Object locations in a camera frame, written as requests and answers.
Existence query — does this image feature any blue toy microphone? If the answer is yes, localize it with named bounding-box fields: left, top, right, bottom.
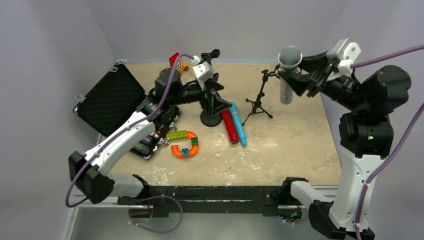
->
left=229, top=101, right=248, bottom=147

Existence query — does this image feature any silver glitter microphone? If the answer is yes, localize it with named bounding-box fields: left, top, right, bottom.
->
left=278, top=45, right=303, bottom=105

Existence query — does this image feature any red glitter microphone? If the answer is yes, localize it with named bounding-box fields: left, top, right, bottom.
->
left=220, top=108, right=239, bottom=145

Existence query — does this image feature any black tripod shock-mount stand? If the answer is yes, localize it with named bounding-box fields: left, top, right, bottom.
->
left=242, top=64, right=280, bottom=126

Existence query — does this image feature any black mic stand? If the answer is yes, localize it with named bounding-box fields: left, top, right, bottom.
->
left=200, top=100, right=223, bottom=127

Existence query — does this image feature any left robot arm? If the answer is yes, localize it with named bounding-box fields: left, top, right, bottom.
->
left=68, top=49, right=231, bottom=204

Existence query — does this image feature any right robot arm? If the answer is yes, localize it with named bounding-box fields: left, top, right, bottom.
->
left=278, top=46, right=412, bottom=240

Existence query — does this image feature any red toy block car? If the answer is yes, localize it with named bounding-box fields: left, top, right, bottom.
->
left=168, top=52, right=189, bottom=75

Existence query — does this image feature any green toy brick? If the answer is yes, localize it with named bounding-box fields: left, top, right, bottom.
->
left=166, top=130, right=188, bottom=141

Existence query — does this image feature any orange curved toy track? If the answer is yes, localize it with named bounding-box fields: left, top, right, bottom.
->
left=171, top=131, right=199, bottom=159

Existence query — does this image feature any black poker chip case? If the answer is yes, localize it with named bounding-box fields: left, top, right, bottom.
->
left=73, top=63, right=181, bottom=160

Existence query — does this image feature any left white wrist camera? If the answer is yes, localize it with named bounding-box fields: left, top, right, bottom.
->
left=191, top=55, right=215, bottom=82

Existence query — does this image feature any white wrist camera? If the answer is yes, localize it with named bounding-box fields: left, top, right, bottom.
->
left=191, top=55, right=215, bottom=82
left=326, top=38, right=362, bottom=82

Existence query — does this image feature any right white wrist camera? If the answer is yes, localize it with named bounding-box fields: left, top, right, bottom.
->
left=326, top=38, right=362, bottom=82

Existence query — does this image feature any black base frame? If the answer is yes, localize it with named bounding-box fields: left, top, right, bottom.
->
left=117, top=185, right=302, bottom=218

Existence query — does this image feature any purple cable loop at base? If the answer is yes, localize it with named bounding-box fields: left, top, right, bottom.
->
left=128, top=194, right=184, bottom=235

